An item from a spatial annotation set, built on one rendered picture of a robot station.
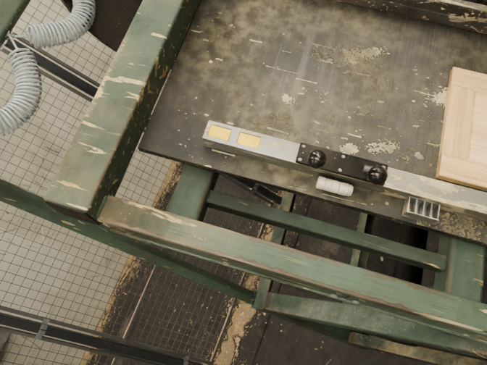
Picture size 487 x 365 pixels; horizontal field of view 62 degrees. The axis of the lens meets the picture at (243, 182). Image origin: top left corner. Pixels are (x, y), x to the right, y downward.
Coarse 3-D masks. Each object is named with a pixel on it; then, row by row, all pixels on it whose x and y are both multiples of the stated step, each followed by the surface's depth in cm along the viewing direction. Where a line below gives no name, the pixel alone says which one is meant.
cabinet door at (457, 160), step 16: (464, 80) 101; (480, 80) 101; (448, 96) 100; (464, 96) 100; (480, 96) 100; (448, 112) 98; (464, 112) 98; (480, 112) 98; (448, 128) 96; (464, 128) 96; (480, 128) 97; (448, 144) 95; (464, 144) 95; (480, 144) 95; (448, 160) 93; (464, 160) 93; (480, 160) 94; (448, 176) 92; (464, 176) 92; (480, 176) 92
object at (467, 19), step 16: (336, 0) 113; (352, 0) 111; (368, 0) 110; (384, 0) 108; (400, 0) 107; (416, 0) 105; (432, 0) 104; (448, 0) 104; (464, 0) 105; (480, 0) 104; (416, 16) 110; (432, 16) 108; (448, 16) 107; (464, 16) 106; (480, 16) 104; (480, 32) 108
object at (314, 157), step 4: (312, 152) 79; (316, 152) 79; (320, 152) 79; (308, 156) 80; (312, 156) 79; (316, 156) 78; (320, 156) 78; (324, 156) 79; (308, 160) 80; (312, 160) 79; (316, 160) 78; (320, 160) 78; (324, 160) 79; (312, 164) 79; (316, 164) 79; (320, 164) 79; (324, 164) 79; (316, 168) 80
